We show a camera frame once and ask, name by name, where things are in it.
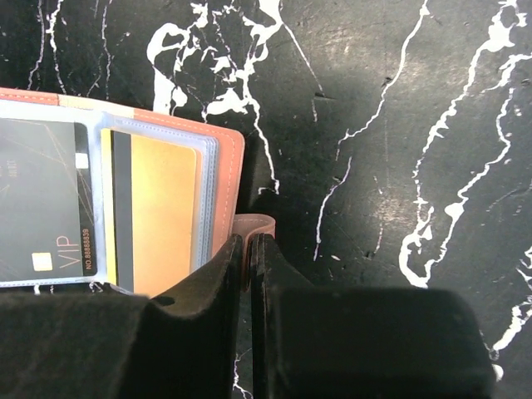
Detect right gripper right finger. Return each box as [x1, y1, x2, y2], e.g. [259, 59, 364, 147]
[250, 234, 495, 398]

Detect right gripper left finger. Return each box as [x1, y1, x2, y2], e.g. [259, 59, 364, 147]
[1, 235, 243, 398]

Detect gold card black stripe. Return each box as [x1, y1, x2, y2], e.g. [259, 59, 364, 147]
[101, 129, 197, 297]

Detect black VIP card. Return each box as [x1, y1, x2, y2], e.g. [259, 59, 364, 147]
[1, 119, 97, 283]

